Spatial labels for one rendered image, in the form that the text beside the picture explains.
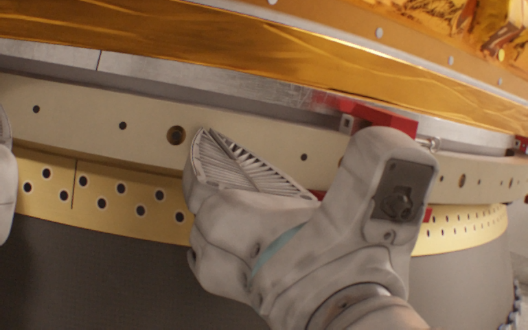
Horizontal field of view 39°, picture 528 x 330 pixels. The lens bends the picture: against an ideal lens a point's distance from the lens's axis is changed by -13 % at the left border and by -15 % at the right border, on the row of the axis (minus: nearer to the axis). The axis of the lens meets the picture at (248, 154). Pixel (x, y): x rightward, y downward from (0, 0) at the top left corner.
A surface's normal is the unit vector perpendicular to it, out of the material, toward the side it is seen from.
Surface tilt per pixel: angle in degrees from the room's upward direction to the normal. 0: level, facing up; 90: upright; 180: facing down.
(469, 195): 90
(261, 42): 90
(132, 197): 62
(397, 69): 90
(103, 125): 90
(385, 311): 21
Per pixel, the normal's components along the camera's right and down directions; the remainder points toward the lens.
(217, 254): -0.33, 0.20
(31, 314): 0.33, -0.28
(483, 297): 0.79, -0.22
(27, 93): 0.22, 0.19
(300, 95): 0.47, 0.24
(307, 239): -0.61, -0.60
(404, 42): 0.69, 0.26
